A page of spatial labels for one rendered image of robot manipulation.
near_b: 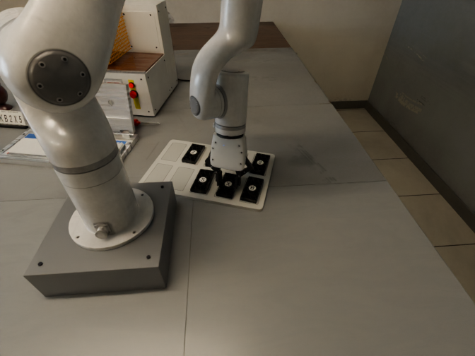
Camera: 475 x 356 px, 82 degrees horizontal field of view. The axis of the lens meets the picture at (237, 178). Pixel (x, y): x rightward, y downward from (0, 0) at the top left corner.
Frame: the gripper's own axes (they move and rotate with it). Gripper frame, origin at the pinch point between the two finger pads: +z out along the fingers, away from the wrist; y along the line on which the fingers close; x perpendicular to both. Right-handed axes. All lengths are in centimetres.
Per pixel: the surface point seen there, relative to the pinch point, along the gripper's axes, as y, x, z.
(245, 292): 12.8, -29.5, 9.9
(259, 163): 7.5, 12.1, -1.1
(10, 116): -96, 13, -4
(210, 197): -3.8, -5.2, 3.7
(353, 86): 68, 257, 15
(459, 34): 115, 175, -40
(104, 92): -51, 15, -18
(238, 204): 4.9, -5.9, 3.9
